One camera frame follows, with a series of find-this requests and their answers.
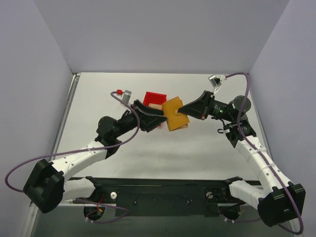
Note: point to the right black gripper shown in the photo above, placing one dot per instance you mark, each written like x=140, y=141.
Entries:
x=207, y=106

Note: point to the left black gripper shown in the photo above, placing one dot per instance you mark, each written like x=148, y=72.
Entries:
x=138, y=115

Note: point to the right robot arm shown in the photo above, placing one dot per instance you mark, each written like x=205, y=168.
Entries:
x=279, y=200

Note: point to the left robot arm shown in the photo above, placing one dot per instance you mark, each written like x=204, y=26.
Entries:
x=50, y=182

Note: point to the orange credit card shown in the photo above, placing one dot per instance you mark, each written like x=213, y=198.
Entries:
x=155, y=106

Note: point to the red plastic bin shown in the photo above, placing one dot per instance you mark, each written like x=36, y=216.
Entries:
x=155, y=98

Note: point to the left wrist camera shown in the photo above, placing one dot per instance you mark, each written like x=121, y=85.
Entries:
x=124, y=95

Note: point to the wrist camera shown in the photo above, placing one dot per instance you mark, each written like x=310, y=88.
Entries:
x=216, y=82
x=124, y=95

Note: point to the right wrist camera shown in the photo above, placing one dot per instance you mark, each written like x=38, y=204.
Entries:
x=216, y=82

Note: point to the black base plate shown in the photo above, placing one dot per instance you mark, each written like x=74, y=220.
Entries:
x=165, y=198

